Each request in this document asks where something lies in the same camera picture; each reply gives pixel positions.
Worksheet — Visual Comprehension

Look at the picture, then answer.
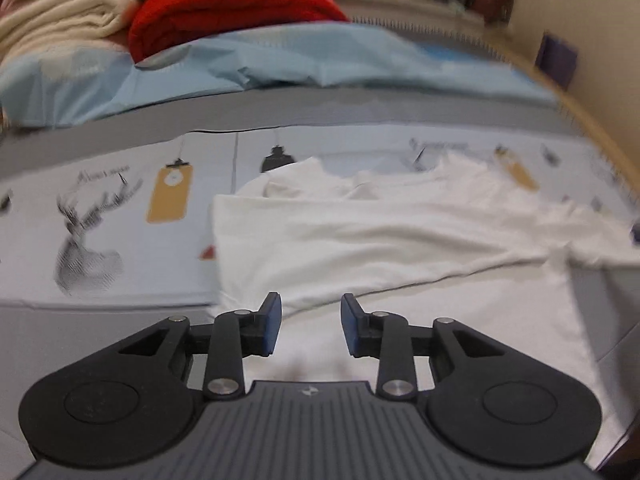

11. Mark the white t-shirt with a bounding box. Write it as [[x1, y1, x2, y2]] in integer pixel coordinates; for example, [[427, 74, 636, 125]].
[[209, 152, 640, 470]]

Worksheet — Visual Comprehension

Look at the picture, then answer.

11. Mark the grey printed bed cover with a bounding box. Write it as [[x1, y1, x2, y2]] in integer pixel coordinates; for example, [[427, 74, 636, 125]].
[[1, 88, 639, 476]]

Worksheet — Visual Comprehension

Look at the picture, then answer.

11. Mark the light blue blanket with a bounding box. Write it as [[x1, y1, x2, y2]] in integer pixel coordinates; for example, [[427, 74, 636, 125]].
[[1, 23, 556, 129]]

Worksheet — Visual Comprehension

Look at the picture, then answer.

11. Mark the purple box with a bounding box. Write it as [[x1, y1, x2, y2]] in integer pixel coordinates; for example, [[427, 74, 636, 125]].
[[535, 32, 578, 90]]

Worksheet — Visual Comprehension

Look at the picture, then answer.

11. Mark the cream folded blanket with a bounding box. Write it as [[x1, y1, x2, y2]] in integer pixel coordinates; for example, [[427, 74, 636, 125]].
[[1, 0, 139, 60]]

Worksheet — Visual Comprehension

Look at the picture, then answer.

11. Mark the red blanket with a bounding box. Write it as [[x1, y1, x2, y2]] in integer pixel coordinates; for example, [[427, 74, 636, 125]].
[[128, 0, 348, 63]]

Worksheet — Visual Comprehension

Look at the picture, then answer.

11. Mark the wooden bed frame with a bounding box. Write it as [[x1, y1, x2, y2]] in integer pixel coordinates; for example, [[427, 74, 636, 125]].
[[328, 0, 640, 187]]

